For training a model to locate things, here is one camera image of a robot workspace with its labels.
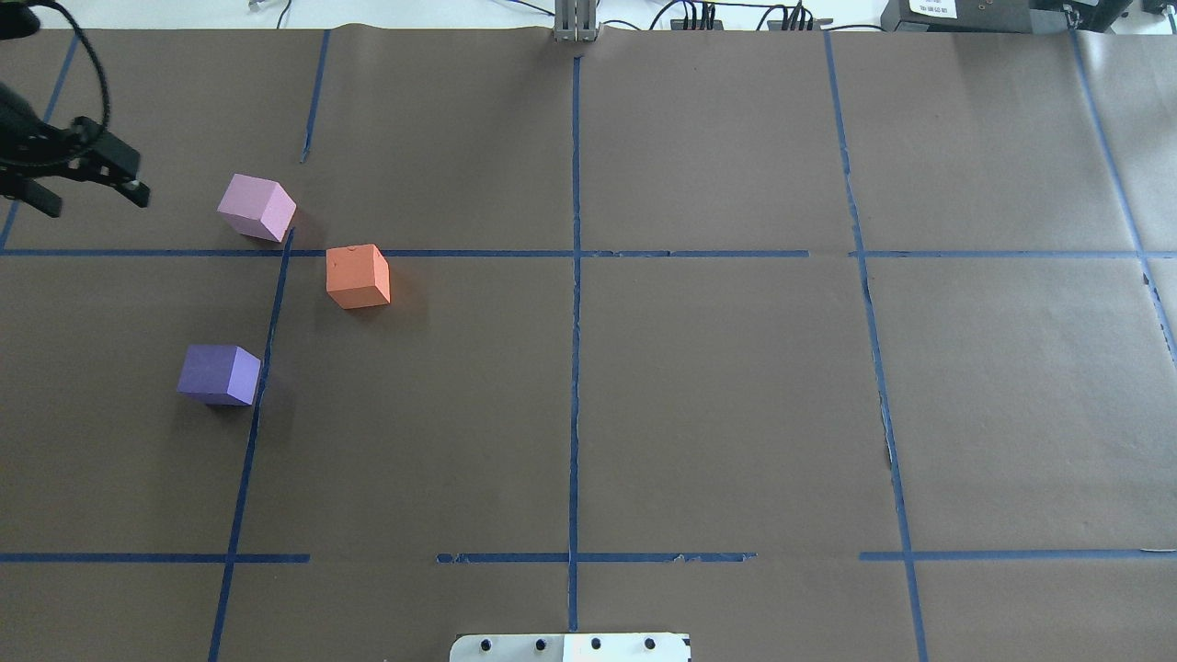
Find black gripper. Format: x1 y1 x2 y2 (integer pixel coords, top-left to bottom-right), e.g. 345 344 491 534
1 115 151 218

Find orange foam cube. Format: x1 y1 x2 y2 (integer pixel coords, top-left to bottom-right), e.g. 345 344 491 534
326 244 392 310

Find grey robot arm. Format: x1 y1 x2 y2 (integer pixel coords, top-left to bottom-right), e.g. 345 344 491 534
1 85 151 218

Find pink foam cube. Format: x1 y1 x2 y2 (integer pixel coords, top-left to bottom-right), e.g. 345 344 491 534
217 173 297 243

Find purple foam cube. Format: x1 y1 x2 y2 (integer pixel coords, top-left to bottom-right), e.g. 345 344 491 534
177 345 261 406

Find black power strip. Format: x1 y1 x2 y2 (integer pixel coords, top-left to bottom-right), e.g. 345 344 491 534
649 1 834 32

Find black device box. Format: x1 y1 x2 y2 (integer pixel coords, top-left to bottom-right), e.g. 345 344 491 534
879 1 1132 35

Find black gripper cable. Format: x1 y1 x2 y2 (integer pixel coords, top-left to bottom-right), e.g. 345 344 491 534
0 0 113 171

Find aluminium frame post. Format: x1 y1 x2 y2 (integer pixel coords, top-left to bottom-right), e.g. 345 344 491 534
554 0 600 44

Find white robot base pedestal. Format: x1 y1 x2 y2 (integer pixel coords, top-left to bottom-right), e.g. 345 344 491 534
448 633 692 661

